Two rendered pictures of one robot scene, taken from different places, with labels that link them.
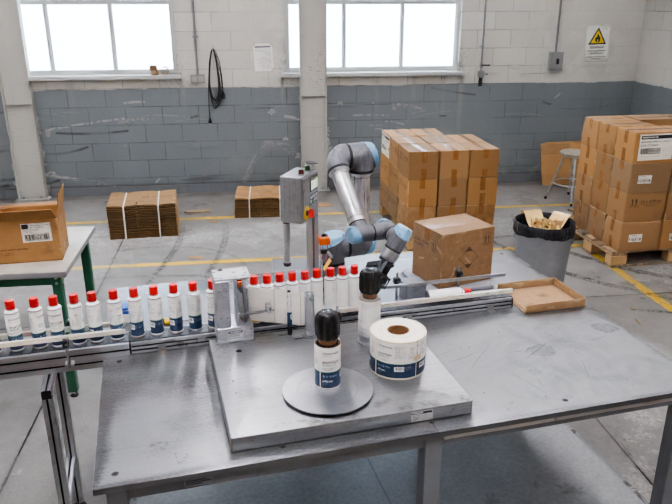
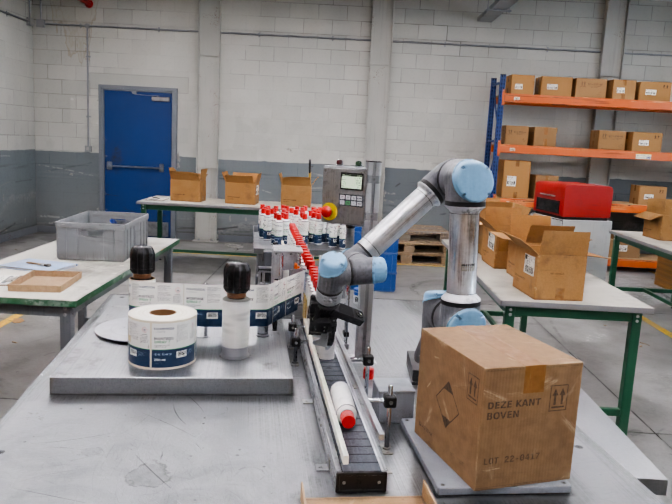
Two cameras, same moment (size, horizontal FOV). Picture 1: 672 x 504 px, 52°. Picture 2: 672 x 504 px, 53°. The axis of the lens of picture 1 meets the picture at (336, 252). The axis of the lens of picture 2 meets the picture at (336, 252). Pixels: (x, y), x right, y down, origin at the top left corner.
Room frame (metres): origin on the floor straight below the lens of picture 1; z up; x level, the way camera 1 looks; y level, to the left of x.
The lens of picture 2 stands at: (2.98, -2.09, 1.56)
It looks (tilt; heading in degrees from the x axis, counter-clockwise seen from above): 9 degrees down; 98
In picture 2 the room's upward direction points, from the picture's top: 3 degrees clockwise
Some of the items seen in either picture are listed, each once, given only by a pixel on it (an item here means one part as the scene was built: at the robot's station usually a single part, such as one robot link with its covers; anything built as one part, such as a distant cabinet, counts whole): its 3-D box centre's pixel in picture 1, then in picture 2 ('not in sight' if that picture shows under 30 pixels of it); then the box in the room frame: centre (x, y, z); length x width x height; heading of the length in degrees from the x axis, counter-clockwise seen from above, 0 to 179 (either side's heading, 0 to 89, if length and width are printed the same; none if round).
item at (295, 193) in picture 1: (299, 195); (350, 195); (2.71, 0.15, 1.38); 0.17 x 0.10 x 0.19; 160
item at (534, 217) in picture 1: (547, 233); not in sight; (4.87, -1.57, 0.50); 0.42 x 0.41 x 0.28; 97
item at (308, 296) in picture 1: (309, 315); (263, 309); (2.44, 0.10, 0.97); 0.05 x 0.05 x 0.19
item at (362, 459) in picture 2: (331, 317); (321, 354); (2.66, 0.02, 0.86); 1.65 x 0.08 x 0.04; 105
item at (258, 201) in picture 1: (265, 200); not in sight; (7.13, 0.75, 0.11); 0.65 x 0.54 x 0.22; 95
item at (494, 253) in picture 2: not in sight; (507, 237); (3.52, 2.55, 0.97); 0.45 x 0.38 x 0.37; 10
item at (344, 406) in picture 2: (448, 294); (344, 405); (2.80, -0.50, 0.91); 0.20 x 0.05 x 0.05; 104
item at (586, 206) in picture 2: not in sight; (567, 238); (4.52, 5.65, 0.61); 0.70 x 0.60 x 1.22; 109
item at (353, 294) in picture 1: (354, 287); (327, 327); (2.69, -0.08, 0.98); 0.05 x 0.05 x 0.20
